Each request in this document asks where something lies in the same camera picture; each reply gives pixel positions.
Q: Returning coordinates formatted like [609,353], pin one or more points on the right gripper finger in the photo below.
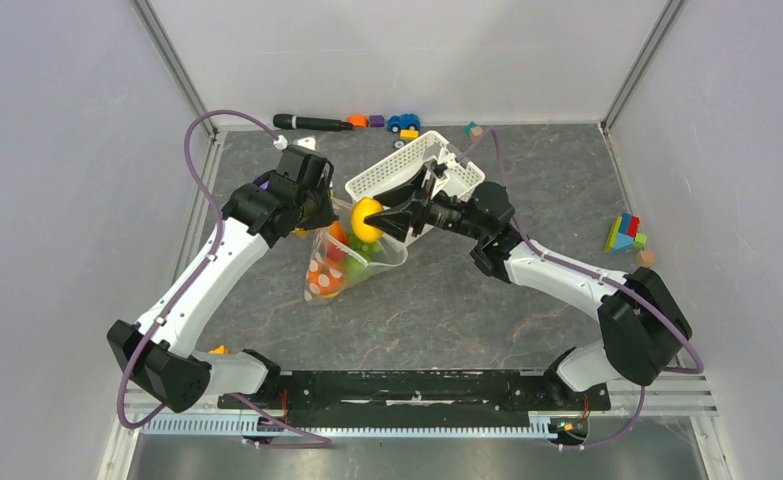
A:
[400,223]
[417,189]

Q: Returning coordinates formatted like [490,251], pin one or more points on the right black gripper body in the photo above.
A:
[449,212]

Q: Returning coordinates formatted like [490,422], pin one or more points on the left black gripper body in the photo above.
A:
[317,207]

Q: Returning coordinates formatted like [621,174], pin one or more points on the yellow toy lemon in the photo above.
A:
[361,210]

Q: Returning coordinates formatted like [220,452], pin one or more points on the clear dotted zip bag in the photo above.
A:
[348,252]

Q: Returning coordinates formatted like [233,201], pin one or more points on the green toy cabbage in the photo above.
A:
[355,271]

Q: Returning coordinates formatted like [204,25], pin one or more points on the orange toy pumpkin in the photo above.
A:
[324,279]

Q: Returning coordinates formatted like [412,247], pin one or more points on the green toy grapes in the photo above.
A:
[365,249]

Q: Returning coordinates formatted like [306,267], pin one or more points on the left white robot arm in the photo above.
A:
[158,351]

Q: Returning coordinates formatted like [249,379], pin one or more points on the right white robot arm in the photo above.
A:
[642,327]

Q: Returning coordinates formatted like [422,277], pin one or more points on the yellow toy brick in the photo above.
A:
[408,135]

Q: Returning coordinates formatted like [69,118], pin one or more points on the blue toy car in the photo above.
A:
[407,121]

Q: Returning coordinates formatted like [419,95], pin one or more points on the black microphone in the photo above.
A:
[295,122]

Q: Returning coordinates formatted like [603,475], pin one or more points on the purple toy block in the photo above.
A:
[376,121]

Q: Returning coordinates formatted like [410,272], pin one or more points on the teal and wood cubes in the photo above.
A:
[473,131]

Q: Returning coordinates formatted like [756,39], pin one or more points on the orange toy block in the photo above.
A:
[358,121]

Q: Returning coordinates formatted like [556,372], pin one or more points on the colourful building block stack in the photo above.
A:
[625,234]

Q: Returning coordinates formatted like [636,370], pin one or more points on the wooden cube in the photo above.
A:
[646,258]

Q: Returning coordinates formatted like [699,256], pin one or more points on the orange yellow building block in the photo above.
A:
[220,350]

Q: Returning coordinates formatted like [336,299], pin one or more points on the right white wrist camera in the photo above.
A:
[441,173]

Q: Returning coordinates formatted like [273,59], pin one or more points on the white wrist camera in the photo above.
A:
[441,173]
[281,143]

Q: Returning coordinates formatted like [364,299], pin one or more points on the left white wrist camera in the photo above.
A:
[281,143]

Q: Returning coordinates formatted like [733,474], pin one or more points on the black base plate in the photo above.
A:
[420,398]

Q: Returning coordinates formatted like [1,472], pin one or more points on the white cable duct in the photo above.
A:
[251,425]

